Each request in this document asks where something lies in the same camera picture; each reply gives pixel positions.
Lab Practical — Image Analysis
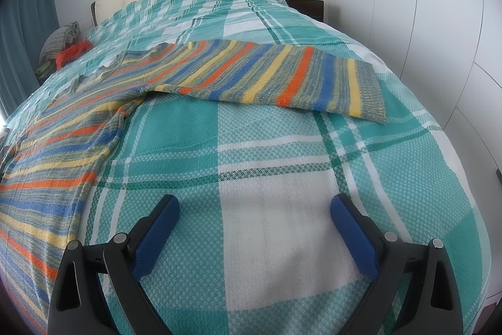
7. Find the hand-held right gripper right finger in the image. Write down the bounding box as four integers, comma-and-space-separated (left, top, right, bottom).
330, 194, 465, 335

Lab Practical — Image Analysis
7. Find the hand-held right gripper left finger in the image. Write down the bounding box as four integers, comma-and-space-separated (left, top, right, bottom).
47, 194, 180, 335

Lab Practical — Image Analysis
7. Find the striped multicolour towel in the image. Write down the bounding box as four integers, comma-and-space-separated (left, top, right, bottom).
0, 39, 389, 324

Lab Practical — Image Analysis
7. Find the teal plaid bedspread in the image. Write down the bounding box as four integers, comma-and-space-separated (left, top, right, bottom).
0, 0, 493, 335

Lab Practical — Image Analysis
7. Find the orange cloth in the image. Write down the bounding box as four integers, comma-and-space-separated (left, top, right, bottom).
55, 40, 93, 69

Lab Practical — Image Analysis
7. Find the dark wooden nightstand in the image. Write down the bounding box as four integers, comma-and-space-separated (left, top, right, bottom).
284, 0, 325, 24

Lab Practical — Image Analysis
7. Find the white wardrobe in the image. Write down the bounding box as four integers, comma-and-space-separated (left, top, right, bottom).
325, 0, 502, 179

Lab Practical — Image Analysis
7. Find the blue curtain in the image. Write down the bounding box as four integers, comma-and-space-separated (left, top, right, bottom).
0, 0, 59, 116

